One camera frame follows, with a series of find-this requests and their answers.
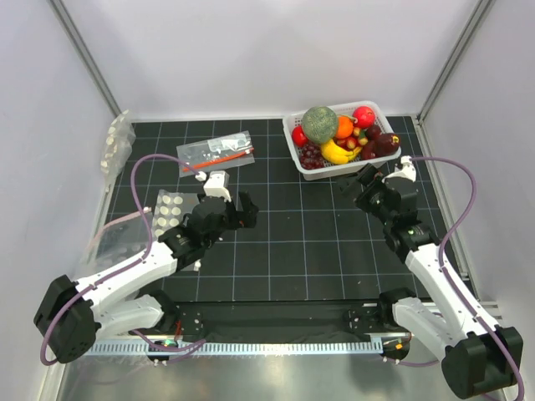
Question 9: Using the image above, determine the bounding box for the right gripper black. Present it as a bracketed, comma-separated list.
[338, 163, 394, 226]

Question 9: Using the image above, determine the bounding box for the clear zip bag red zipper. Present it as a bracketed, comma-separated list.
[176, 130, 255, 174]

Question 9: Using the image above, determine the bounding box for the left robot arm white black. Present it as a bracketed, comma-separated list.
[33, 192, 259, 365]

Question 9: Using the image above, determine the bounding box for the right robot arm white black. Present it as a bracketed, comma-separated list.
[339, 157, 525, 400]

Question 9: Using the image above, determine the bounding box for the red apple top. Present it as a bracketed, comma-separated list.
[352, 106, 375, 129]

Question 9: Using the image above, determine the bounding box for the bag of white discs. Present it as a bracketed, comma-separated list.
[151, 190, 198, 240]

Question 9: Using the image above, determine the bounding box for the crumpled clear bag left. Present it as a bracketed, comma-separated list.
[76, 207, 152, 277]

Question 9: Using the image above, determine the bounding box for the yellow banana bunch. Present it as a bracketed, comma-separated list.
[320, 140, 362, 165]

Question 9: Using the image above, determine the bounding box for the small strawberries pile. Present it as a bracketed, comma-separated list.
[335, 127, 368, 150]

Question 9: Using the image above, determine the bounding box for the dark red apple right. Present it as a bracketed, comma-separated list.
[374, 133, 400, 157]

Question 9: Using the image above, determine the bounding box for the white plastic fruit basket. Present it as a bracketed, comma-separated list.
[283, 100, 402, 181]

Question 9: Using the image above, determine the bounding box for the dark red plum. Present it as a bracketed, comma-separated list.
[365, 124, 382, 141]

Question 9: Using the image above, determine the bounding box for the purple grape bunch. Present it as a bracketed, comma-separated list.
[299, 143, 324, 170]

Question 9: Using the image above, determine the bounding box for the orange fruit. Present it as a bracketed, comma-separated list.
[335, 115, 354, 140]

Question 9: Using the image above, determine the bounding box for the green netted melon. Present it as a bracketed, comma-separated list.
[301, 106, 339, 145]

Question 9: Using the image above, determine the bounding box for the black grid cutting mat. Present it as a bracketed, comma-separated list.
[98, 115, 476, 302]

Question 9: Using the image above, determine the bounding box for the red pepper left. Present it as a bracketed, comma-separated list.
[291, 125, 308, 148]

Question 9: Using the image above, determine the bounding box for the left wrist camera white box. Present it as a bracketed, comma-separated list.
[203, 170, 232, 202]

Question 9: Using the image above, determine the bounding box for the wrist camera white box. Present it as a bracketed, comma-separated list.
[203, 170, 232, 202]
[391, 155, 417, 182]

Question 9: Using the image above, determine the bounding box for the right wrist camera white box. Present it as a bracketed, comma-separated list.
[391, 155, 417, 182]

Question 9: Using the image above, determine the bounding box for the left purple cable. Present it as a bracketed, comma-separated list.
[39, 153, 210, 368]

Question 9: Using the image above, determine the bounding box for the purple cable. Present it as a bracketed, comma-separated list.
[39, 153, 210, 368]
[382, 156, 527, 401]

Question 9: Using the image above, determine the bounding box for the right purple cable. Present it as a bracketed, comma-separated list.
[382, 156, 527, 401]

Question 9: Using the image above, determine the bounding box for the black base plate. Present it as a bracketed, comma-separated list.
[176, 300, 394, 344]

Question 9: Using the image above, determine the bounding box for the clear bag at wall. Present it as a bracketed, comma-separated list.
[100, 109, 136, 192]

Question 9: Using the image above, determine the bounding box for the white slotted cable duct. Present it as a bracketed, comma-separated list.
[85, 338, 383, 357]

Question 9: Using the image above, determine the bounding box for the right aluminium frame post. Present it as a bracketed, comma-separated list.
[416, 0, 496, 124]

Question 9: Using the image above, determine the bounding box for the aluminium frame post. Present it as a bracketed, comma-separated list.
[416, 0, 496, 124]
[47, 0, 121, 117]

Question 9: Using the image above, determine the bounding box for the left aluminium frame post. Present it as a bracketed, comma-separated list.
[47, 0, 121, 117]

